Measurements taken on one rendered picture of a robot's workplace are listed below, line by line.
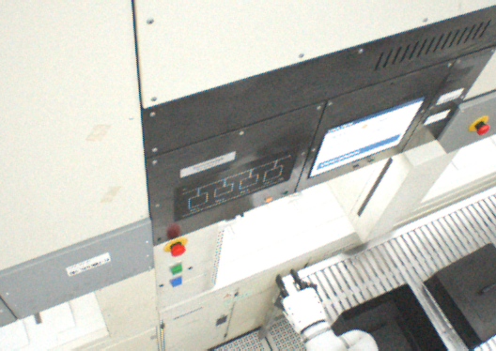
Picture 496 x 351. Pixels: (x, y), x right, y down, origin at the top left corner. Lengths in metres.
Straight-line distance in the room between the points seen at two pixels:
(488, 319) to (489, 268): 0.20
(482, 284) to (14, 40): 1.85
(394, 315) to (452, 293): 0.22
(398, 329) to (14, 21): 1.74
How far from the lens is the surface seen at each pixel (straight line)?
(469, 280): 2.25
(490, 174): 2.53
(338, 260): 2.22
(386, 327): 2.17
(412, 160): 1.72
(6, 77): 0.84
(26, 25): 0.79
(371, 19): 1.10
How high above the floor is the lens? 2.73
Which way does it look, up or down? 59 degrees down
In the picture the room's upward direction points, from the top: 12 degrees clockwise
